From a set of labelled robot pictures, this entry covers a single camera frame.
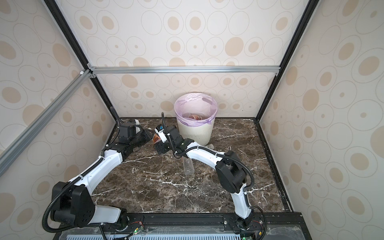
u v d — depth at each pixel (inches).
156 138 32.2
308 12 27.4
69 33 29.5
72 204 16.0
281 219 30.3
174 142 26.5
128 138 25.0
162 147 29.9
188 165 38.3
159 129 29.4
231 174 19.7
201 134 35.3
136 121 30.6
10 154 20.2
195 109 39.1
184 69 35.4
